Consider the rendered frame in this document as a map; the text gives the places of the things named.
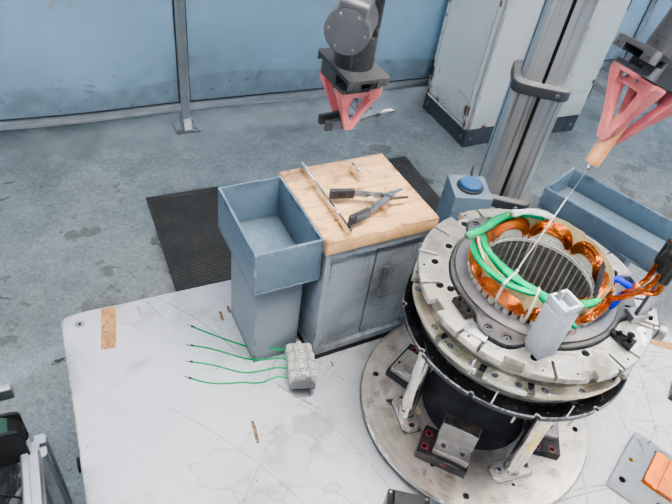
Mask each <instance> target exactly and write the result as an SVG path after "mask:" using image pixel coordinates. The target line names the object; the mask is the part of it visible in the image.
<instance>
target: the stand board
mask: <svg viewBox="0 0 672 504"><path fill-rule="evenodd" d="M352 162H354V163H355V165H356V166H357V167H358V168H359V170H360V171H361V172H362V173H361V178H360V181H357V180H356V179H355V178H354V177H353V175H352V174H351V173H350V166H351V163H352ZM307 168H308V170H309V171H310V172H311V174H312V175H313V176H314V178H315V179H316V181H317V182H318V183H319V185H320V186H321V187H322V189H323V190H324V191H325V193H326V194H327V196H328V197H329V191H330V189H331V188H355V190H359V191H371V192H384V193H387V192H390V191H393V190H396V189H399V188H402V191H400V192H397V193H395V195H396V196H408V198H405V199H397V200H393V199H392V200H390V201H388V202H387V203H388V209H387V214H383V212H382V211H381V210H380V209H377V210H376V211H375V212H373V213H372V214H371V215H370V217H369V218H367V219H365V220H363V221H360V222H358V223H356V224H354V225H352V226H350V225H349V226H350V227H351V228H352V233H351V236H349V237H348V236H347V234H346V233H345V232H344V230H343V229H342V227H341V226H340V225H339V223H338V222H337V220H336V219H335V218H334V216H333V215H332V213H331V212H330V211H329V209H328V208H327V206H326V205H325V204H324V202H323V201H322V199H321V198H320V197H319V195H318V194H317V192H316V191H315V190H314V188H313V187H312V185H311V184H310V183H309V181H308V180H307V179H306V177H305V176H304V174H303V173H302V172H301V170H300V168H298V169H293V170H287V171H282V172H279V176H282V178H283V179H284V181H285V182H286V184H287V185H288V187H289V188H290V190H291V191H292V193H293V194H294V196H295V197H296V199H297V200H298V201H299V203H300V204H301V206H302V207H303V209H304V210H305V212H306V213H307V215H308V216H309V218H310V219H311V221H312V222H313V224H314V225H315V227H316V228H317V230H318V231H319V233H320V234H321V236H322V237H323V239H324V246H323V252H324V253H325V255H326V256H328V255H332V254H336V253H340V252H344V251H348V250H352V249H356V248H360V247H364V246H368V245H372V244H376V243H380V242H384V241H388V240H392V239H396V238H400V237H404V236H408V235H412V234H416V233H420V232H424V231H428V230H432V229H433V228H435V226H437V224H438V221H439V217H438V215H437V214H436V213H435V212H434V211H433V210H432V209H431V208H430V207H429V205H428V204H427V203H426V202H425V201H424V200H423V199H422V198H421V197H420V195H419V194H418V193H417V192H416V191H415V190H414V189H413V188H412V187H411V185H410V184H409V183H408V182H407V181H406V180H405V179H404V178H403V177H402V175H401V174H400V173H399V172H398V171H397V170H396V169H395V168H394V167H393V165H392V164H391V163H390V162H389V161H388V160H387V159H386V158H385V156H384V155H383V154H376V155H371V156H365V157H359V158H354V159H348V160H343V161H337V162H332V163H326V164H320V165H315V166H309V167H307ZM330 200H331V201H332V202H333V204H334V205H335V207H336V208H337V209H338V211H339V212H340V213H341V215H342V216H343V217H344V219H345V220H346V222H347V223H348V218H349V215H351V214H353V213H356V212H358V211H360V210H362V209H364V208H366V207H370V206H372V205H373V204H375V201H376V198H370V197H369V198H364V197H358V196H354V198H350V199H330Z"/></svg>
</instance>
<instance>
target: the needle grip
mask: <svg viewBox="0 0 672 504"><path fill-rule="evenodd" d="M620 115H621V114H620V113H616V115H615V116H614V118H613V119H612V120H611V122H610V124H612V123H613V122H614V121H615V120H616V119H617V118H618V117H619V116H620ZM610 124H609V125H610ZM628 125H629V124H628ZM628 125H626V126H625V127H624V128H623V129H621V130H620V131H619V132H617V133H616V134H615V135H614V136H612V137H611V138H610V139H608V140H607V141H603V140H602V139H600V138H599V139H598V141H597V142H596V144H595V145H594V147H593V148H592V150H591V151H590V153H589V154H588V156H587V157H586V158H585V159H586V161H587V162H588V163H590V164H591V165H593V166H596V167H599V166H600V165H601V163H602V162H603V160H604V159H605V157H606V156H607V155H608V153H609V152H610V150H611V149H612V147H613V146H614V145H615V143H616V142H617V140H618V139H619V137H620V136H621V135H622V133H623V132H624V130H625V129H626V127H627V126H628Z"/></svg>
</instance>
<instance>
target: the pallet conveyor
mask: <svg viewBox="0 0 672 504"><path fill-rule="evenodd" d="M12 398H15V393H14V390H13V388H12V386H11V384H10V383H9V384H5V385H1V386H0V402H1V401H4V400H8V399H12ZM16 463H19V465H20V467H21V482H22V498H23V504H74V502H73V500H72V498H71V495H70V493H69V490H68V488H67V486H66V483H65V481H64V478H63V476H62V473H61V471H60V469H59V466H58V464H57V461H56V459H55V457H54V454H53V452H52V449H51V447H50V444H49V442H48V440H47V437H46V435H45V434H43V433H42V434H39V435H35V436H34V442H30V440H29V433H28V431H27V429H26V426H25V424H24V422H23V420H22V418H21V415H20V414H19V413H18V412H7V413H3V414H0V468H2V467H5V466H9V465H12V464H16Z"/></svg>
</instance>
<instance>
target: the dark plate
mask: <svg viewBox="0 0 672 504"><path fill-rule="evenodd" d="M422 399H423V404H424V407H425V410H426V412H427V414H428V416H429V418H430V419H431V421H432V422H433V423H434V425H435V426H436V427H437V428H438V429H439V430H440V427H441V425H442V423H443V421H444V419H445V416H446V414H447V413H448V414H450V415H453V416H455V417H457V418H459V419H461V420H463V421H466V422H468V423H471V424H473V425H475V426H478V427H480V428H482V431H481V434H480V438H479V440H478V442H477V444H476V445H475V447H474V449H478V450H495V449H499V448H502V447H505V446H507V445H509V444H510V443H512V442H513V441H514V440H515V439H516V438H517V437H518V436H519V435H520V433H521V431H522V428H523V424H524V419H522V418H517V417H516V418H515V420H514V421H513V423H511V420H512V418H513V416H510V415H506V414H503V413H500V412H498V411H495V410H492V409H490V408H488V407H485V406H483V405H481V404H479V403H477V402H475V401H473V400H472V397H471V396H470V395H467V396H465V395H463V394H462V393H460V392H459V391H457V390H456V389H454V388H453V387H452V386H450V385H449V384H448V383H447V382H445V381H444V380H443V379H442V378H441V377H440V376H439V375H438V374H437V373H436V372H435V371H434V370H432V371H431V372H430V373H429V375H428V378H427V381H426V383H425V386H424V388H423V391H422Z"/></svg>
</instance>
